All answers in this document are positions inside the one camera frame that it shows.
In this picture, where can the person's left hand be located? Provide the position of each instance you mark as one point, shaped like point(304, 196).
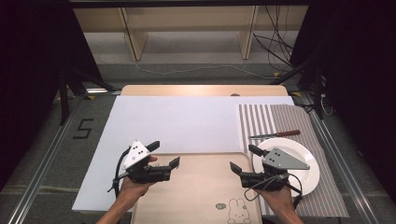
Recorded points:
point(132, 189)

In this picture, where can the yellow floor marker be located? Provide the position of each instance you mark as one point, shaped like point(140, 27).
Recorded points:
point(276, 74)
point(90, 97)

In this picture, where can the grey striped cloth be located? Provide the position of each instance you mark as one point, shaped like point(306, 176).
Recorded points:
point(311, 124)

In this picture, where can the long metal rail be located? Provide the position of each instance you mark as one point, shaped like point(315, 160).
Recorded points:
point(342, 161)
point(40, 174)

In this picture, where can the beige tray with rabbit print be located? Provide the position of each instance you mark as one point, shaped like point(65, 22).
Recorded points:
point(199, 186)

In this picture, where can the black metal stand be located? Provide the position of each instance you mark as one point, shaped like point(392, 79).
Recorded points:
point(63, 99)
point(317, 93)

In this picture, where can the white round plate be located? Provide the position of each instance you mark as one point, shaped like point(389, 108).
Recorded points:
point(297, 150)

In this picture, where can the light wooden table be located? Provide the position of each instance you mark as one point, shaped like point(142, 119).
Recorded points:
point(186, 90)

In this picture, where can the short metal rail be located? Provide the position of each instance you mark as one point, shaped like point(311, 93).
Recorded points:
point(102, 91)

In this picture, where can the light wooden shelf unit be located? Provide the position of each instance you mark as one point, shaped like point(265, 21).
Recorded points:
point(137, 40)

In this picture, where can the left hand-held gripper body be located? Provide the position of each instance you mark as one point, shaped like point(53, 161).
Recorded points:
point(137, 155)

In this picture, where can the person's right hand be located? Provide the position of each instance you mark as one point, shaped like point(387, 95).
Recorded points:
point(280, 199)

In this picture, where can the black curtain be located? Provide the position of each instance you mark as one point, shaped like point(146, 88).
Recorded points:
point(361, 77)
point(31, 77)

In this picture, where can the white board sheet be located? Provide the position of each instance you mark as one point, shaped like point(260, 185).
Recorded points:
point(174, 124)

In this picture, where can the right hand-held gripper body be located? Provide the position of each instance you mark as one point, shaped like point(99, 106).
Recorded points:
point(280, 160)

